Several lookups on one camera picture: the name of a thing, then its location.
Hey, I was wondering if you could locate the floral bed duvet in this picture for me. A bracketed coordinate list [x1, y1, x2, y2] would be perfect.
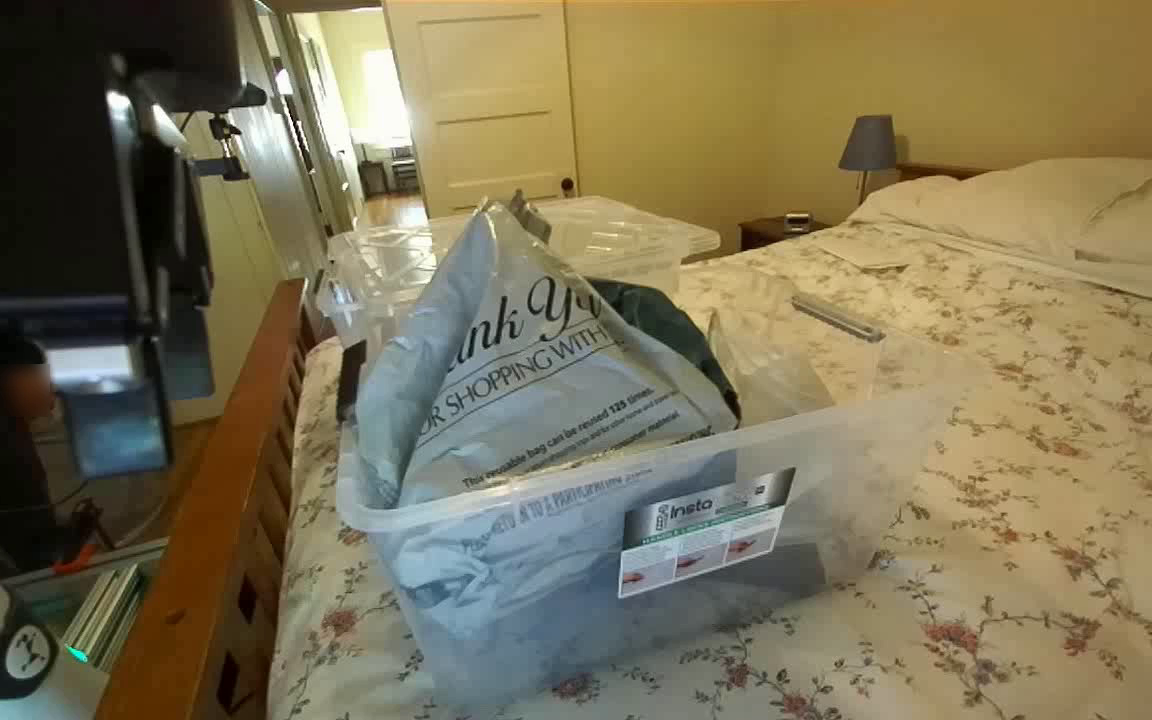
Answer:
[264, 213, 1152, 720]

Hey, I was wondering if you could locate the wooden bed footboard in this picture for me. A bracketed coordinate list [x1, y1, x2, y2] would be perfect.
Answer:
[97, 279, 317, 720]

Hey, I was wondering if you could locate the grey bedside lamp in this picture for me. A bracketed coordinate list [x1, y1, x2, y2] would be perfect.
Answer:
[841, 116, 897, 195]

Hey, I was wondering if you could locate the white panel door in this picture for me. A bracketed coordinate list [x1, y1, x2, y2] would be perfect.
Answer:
[383, 0, 576, 216]

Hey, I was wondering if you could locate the dark teal fabric item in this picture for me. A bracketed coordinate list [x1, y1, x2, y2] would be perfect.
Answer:
[597, 279, 738, 417]

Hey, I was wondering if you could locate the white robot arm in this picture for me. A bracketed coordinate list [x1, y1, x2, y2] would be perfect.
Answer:
[0, 0, 261, 478]

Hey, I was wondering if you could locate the clear plastic storage bin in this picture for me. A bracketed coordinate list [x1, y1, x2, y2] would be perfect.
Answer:
[336, 348, 962, 717]

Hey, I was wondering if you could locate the dark wooden nightstand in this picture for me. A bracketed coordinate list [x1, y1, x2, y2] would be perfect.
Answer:
[738, 216, 829, 251]

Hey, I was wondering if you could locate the white pillow near lamp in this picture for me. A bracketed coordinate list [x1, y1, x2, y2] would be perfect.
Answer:
[850, 154, 1152, 255]

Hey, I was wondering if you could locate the grey remote control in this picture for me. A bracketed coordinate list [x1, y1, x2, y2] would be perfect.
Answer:
[791, 290, 882, 343]

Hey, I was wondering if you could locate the grey plastic mailer bag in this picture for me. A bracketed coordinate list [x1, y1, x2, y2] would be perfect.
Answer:
[353, 201, 738, 508]

